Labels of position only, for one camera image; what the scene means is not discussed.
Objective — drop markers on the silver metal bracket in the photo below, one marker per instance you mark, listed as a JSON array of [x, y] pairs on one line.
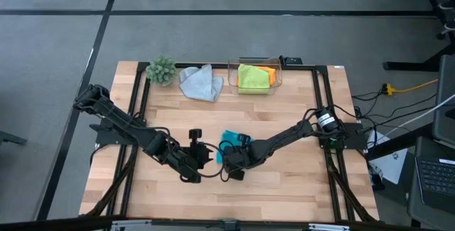
[[330, 227], [131, 225]]

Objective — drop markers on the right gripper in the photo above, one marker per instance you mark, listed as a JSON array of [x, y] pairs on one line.
[[236, 158]]

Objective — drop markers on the black mounting bracket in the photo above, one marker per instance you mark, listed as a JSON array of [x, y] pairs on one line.
[[294, 60]]

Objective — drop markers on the lime green microfiber towel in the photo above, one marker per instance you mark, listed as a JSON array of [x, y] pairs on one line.
[[252, 78]]

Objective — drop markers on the black desk frame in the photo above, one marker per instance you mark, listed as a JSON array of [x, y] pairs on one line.
[[405, 66]]

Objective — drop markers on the clear plastic bin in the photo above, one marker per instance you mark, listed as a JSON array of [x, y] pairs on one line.
[[231, 78]]

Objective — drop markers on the white paper bag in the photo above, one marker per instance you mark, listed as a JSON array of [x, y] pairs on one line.
[[391, 167]]

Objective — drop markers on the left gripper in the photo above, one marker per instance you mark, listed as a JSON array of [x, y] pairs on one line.
[[197, 154]]

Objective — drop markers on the dark grey monitor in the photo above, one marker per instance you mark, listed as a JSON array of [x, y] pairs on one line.
[[446, 99]]

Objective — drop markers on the orange microfiber towel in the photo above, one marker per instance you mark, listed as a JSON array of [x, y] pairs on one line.
[[272, 74]]

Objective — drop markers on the black rig crossbar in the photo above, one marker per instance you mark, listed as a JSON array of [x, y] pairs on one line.
[[71, 224]]

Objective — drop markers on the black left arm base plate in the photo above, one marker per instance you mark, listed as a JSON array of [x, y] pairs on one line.
[[106, 139]]

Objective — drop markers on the grey microfiber towel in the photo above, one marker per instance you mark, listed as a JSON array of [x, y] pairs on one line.
[[199, 81]]

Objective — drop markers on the black laptop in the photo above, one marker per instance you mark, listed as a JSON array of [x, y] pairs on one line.
[[437, 181]]

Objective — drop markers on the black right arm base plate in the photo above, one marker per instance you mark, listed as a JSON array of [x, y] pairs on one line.
[[355, 142]]

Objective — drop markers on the black side desk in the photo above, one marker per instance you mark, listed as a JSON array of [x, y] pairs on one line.
[[398, 142]]

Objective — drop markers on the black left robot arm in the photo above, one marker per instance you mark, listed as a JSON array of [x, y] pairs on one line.
[[121, 124]]

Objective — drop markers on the grey chair leg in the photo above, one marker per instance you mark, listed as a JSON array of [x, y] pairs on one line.
[[10, 138]]

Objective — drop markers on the black aluminium table frame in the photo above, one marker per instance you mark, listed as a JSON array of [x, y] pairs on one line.
[[213, 65]]

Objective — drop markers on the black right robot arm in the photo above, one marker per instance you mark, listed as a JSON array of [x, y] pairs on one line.
[[284, 136]]

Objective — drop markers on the teal microfiber towel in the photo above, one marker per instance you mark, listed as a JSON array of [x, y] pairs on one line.
[[229, 136]]

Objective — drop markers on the green artificial potted plant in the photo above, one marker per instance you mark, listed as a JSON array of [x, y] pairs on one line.
[[161, 70]]

